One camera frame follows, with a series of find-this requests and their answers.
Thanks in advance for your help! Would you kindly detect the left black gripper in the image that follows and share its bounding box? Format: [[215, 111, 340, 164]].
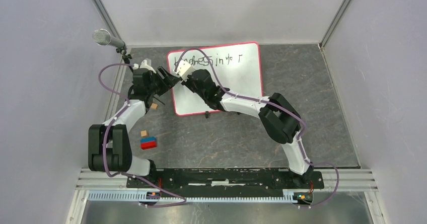
[[147, 66, 179, 96]]

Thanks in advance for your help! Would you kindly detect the pink framed whiteboard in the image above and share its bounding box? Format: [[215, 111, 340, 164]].
[[167, 42, 263, 116]]

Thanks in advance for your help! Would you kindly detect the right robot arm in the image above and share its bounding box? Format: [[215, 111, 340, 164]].
[[176, 68, 313, 188]]

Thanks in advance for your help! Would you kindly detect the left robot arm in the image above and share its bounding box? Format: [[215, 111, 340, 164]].
[[88, 66, 180, 188]]

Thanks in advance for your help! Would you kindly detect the blue block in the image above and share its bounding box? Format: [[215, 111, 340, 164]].
[[140, 136, 157, 144]]

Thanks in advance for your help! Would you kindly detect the red block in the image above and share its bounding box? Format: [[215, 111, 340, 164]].
[[140, 141, 157, 150]]

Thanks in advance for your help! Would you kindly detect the grey microphone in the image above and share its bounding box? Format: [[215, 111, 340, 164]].
[[92, 29, 125, 48]]

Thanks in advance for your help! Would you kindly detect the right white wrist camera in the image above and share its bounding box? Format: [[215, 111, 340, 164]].
[[174, 60, 195, 81]]

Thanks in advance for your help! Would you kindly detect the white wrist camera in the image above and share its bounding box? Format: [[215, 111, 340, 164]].
[[132, 58, 157, 73], [174, 60, 195, 81]]

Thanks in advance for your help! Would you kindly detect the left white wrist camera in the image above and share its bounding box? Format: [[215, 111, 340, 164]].
[[132, 58, 157, 73]]

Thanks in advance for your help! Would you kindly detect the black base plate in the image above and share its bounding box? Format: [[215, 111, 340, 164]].
[[146, 168, 325, 199]]

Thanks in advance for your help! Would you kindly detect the aluminium rail frame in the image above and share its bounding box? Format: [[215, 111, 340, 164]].
[[66, 167, 388, 223]]

